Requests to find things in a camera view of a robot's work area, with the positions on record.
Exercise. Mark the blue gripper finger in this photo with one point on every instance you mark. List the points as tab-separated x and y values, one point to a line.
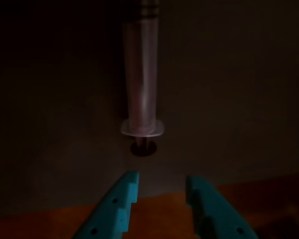
109	211
214	216

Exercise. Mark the grey rubber mat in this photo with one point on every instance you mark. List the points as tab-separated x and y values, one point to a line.
226	99

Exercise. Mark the clear plastic syringe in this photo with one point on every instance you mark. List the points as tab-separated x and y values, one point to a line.
142	74

